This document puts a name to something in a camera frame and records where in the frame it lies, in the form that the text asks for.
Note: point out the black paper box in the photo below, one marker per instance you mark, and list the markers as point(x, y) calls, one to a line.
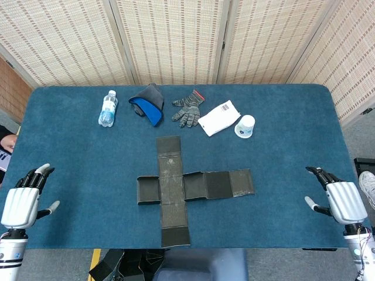
point(173, 190)

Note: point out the person in black clothes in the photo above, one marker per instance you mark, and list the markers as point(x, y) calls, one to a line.
point(7, 143)

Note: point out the grey and blue cloth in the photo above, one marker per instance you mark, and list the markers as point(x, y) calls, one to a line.
point(152, 111)

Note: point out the woven folding screen panel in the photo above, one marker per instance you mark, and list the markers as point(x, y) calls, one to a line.
point(170, 38)
point(351, 58)
point(272, 38)
point(64, 38)

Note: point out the white sneaker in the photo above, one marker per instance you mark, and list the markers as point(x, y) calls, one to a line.
point(369, 187)

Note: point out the white floral paper cup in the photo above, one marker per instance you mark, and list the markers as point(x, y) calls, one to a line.
point(244, 126)

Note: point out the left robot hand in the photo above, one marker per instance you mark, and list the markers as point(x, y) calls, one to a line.
point(20, 205)

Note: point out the brown woven screen panel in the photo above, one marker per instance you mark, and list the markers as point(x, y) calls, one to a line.
point(11, 87)

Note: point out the grey knit glove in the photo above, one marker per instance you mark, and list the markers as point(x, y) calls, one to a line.
point(187, 111)

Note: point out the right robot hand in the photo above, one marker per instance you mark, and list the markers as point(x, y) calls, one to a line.
point(345, 202)

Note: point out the black crate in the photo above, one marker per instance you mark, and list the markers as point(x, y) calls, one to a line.
point(366, 164)

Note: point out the white plastic package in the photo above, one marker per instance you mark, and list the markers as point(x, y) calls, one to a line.
point(218, 118)

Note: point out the clear plastic water bottle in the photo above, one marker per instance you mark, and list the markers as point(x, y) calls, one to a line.
point(107, 111)

